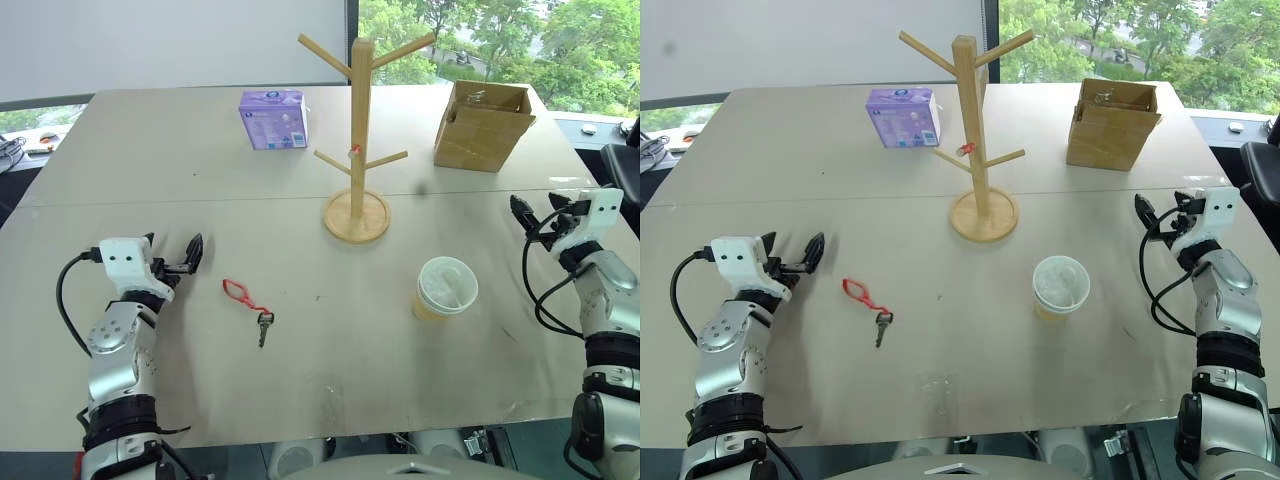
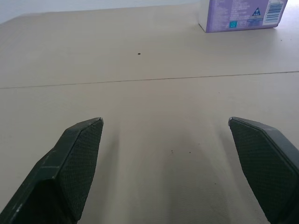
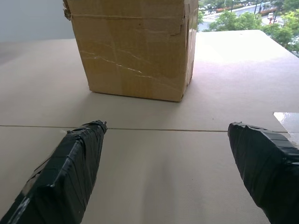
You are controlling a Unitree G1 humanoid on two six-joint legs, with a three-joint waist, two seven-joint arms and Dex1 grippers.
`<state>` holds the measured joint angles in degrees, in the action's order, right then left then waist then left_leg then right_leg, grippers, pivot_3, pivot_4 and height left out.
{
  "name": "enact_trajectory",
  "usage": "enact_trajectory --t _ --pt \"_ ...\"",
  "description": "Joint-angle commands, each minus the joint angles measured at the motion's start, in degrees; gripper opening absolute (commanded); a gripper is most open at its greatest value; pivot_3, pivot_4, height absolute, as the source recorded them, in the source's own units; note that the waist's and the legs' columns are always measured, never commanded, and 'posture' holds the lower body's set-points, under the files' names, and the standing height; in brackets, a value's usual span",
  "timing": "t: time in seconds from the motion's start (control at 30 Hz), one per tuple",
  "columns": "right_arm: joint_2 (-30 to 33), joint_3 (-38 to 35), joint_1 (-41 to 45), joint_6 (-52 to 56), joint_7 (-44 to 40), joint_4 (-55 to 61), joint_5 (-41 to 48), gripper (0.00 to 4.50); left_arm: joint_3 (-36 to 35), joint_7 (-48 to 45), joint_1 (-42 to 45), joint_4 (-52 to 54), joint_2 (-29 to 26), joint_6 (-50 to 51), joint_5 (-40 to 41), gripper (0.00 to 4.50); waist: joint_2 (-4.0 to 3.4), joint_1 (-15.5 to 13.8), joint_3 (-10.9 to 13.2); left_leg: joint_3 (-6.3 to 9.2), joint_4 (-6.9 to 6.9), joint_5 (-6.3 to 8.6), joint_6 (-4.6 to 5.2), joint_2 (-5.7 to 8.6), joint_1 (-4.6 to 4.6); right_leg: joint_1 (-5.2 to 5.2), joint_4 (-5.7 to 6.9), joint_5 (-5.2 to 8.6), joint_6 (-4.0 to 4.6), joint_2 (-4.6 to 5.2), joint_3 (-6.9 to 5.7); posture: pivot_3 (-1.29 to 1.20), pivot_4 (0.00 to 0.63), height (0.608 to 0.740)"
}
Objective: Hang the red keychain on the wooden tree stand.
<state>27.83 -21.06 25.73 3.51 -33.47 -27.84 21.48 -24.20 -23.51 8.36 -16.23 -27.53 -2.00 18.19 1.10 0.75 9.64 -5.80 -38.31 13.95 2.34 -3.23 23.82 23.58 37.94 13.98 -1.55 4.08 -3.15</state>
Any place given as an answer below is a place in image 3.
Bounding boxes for brown cardboard box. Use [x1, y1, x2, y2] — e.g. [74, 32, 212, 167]
[62, 0, 199, 102]

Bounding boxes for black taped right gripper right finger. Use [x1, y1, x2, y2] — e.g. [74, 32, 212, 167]
[228, 121, 299, 224]

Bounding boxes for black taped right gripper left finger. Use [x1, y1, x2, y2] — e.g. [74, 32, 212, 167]
[0, 120, 108, 224]

